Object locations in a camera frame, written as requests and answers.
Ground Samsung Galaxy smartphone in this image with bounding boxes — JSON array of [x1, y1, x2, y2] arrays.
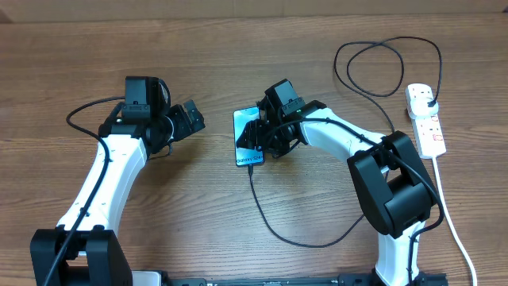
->
[[233, 106, 264, 167]]

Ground black USB charging cable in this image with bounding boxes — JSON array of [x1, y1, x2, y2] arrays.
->
[[248, 36, 443, 249]]

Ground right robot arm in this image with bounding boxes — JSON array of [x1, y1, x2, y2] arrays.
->
[[233, 79, 441, 285]]

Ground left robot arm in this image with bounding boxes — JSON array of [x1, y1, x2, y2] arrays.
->
[[30, 76, 205, 286]]

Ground white power strip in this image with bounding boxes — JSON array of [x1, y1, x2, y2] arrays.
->
[[405, 83, 446, 159]]

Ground white USB wall charger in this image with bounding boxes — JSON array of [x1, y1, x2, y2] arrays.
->
[[407, 99, 439, 120]]

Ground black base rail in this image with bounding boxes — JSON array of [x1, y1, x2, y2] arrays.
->
[[158, 272, 449, 286]]

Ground white power strip cord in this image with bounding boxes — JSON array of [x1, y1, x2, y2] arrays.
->
[[431, 156, 479, 286]]

